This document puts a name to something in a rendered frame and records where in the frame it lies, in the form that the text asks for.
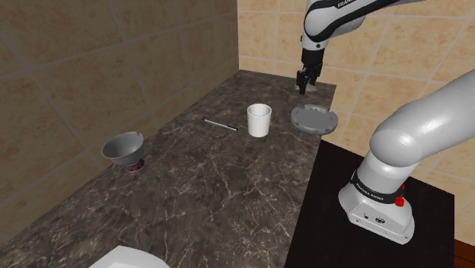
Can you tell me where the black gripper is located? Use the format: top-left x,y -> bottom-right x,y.
295,48 -> 325,96

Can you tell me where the grey round ashtray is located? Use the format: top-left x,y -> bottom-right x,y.
290,104 -> 340,136

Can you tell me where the white cup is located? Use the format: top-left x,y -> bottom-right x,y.
246,103 -> 273,139

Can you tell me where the grey pen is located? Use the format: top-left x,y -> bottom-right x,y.
202,118 -> 239,132

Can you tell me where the black robot stand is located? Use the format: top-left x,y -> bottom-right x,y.
283,139 -> 456,268

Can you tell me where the grey bowl with purple foot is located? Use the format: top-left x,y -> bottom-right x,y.
100,131 -> 146,174

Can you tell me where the white rounded ceramic fixture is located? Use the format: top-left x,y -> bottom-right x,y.
88,245 -> 172,268

